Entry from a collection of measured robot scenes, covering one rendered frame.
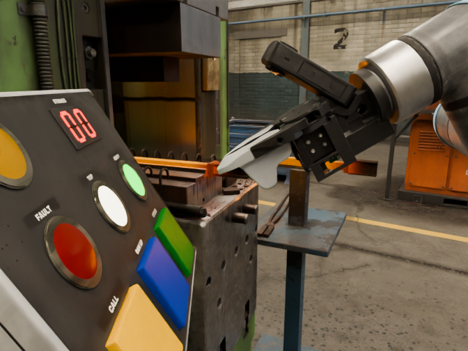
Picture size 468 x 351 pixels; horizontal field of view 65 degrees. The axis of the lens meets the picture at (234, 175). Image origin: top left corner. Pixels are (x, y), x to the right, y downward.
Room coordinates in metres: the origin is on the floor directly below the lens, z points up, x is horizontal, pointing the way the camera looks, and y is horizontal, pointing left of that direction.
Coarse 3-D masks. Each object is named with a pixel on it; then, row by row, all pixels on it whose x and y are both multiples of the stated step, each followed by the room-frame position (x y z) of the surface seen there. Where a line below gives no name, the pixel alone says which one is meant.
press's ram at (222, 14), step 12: (108, 0) 0.80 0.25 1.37; (120, 0) 0.79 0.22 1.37; (132, 0) 0.78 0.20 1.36; (144, 0) 0.78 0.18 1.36; (156, 0) 0.78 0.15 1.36; (168, 0) 0.78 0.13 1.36; (180, 0) 0.80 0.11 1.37; (192, 0) 0.85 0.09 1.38; (204, 0) 0.90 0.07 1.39; (216, 0) 0.96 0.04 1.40; (216, 12) 0.98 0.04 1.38
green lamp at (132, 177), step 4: (124, 164) 0.44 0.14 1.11; (124, 168) 0.43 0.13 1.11; (128, 168) 0.45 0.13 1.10; (124, 172) 0.43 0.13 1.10; (128, 172) 0.44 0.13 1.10; (132, 172) 0.45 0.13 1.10; (128, 176) 0.43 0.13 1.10; (132, 176) 0.44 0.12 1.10; (136, 176) 0.46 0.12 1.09; (128, 180) 0.42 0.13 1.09; (132, 180) 0.43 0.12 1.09; (136, 180) 0.44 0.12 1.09; (140, 180) 0.46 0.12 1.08; (132, 184) 0.43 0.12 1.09; (136, 184) 0.44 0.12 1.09; (140, 184) 0.45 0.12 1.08; (136, 188) 0.43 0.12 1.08; (140, 188) 0.44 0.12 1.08; (140, 192) 0.43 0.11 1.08; (144, 192) 0.45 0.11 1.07
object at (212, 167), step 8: (136, 160) 0.98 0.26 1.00; (144, 160) 0.97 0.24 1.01; (152, 160) 0.96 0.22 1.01; (160, 160) 0.96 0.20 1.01; (168, 160) 0.96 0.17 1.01; (176, 160) 0.96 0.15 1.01; (216, 160) 0.93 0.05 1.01; (208, 168) 0.89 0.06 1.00; (216, 168) 0.90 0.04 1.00; (240, 168) 0.87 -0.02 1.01; (208, 176) 0.89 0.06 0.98; (224, 176) 0.88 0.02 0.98; (232, 176) 0.88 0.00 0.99; (240, 176) 0.87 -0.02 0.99; (248, 176) 0.87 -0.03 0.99
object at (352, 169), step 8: (288, 160) 1.18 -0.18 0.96; (296, 160) 1.17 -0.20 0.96; (360, 160) 1.09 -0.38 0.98; (368, 160) 1.09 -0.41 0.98; (328, 168) 1.12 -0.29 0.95; (344, 168) 1.09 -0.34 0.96; (352, 168) 1.10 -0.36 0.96; (360, 168) 1.09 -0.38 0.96; (368, 168) 1.08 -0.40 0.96; (376, 168) 1.07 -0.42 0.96
